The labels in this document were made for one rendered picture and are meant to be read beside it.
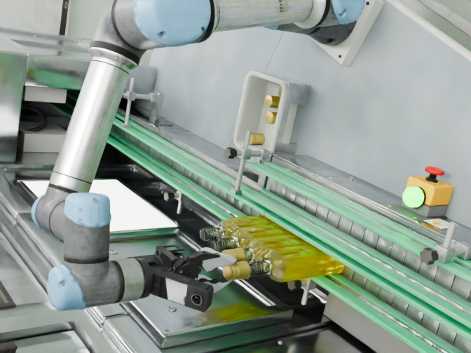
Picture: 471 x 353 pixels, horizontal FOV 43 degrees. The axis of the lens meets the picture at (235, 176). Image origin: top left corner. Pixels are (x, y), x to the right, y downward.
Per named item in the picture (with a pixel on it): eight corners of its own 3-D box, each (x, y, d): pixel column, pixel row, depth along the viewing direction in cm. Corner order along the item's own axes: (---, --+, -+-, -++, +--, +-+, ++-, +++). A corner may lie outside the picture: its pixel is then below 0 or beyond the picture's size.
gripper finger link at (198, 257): (216, 245, 115) (177, 256, 110) (221, 248, 114) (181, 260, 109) (215, 267, 117) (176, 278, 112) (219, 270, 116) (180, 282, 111)
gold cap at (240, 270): (237, 273, 122) (221, 276, 120) (241, 258, 121) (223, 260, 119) (248, 281, 120) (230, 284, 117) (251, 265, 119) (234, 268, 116)
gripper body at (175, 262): (182, 242, 118) (127, 247, 110) (206, 261, 112) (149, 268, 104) (175, 277, 120) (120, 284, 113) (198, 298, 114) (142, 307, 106)
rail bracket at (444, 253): (456, 251, 114) (414, 258, 106) (468, 216, 112) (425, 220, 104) (475, 260, 111) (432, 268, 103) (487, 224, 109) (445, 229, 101)
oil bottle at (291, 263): (326, 262, 140) (255, 272, 127) (331, 240, 139) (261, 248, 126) (343, 273, 136) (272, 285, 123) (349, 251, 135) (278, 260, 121)
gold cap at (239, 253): (235, 248, 129) (219, 250, 126) (245, 247, 126) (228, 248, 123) (237, 265, 128) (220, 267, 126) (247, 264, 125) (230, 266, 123)
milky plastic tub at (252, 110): (254, 146, 180) (231, 145, 175) (269, 71, 174) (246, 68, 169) (291, 163, 167) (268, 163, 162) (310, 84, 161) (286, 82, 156)
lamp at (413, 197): (406, 202, 129) (397, 203, 127) (411, 183, 128) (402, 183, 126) (422, 210, 126) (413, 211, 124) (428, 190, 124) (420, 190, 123)
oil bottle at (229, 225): (279, 233, 153) (211, 239, 140) (284, 212, 151) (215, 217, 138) (294, 241, 149) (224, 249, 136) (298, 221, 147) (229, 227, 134)
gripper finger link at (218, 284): (219, 267, 124) (183, 265, 118) (236, 280, 120) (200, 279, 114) (214, 281, 124) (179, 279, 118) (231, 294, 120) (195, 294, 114)
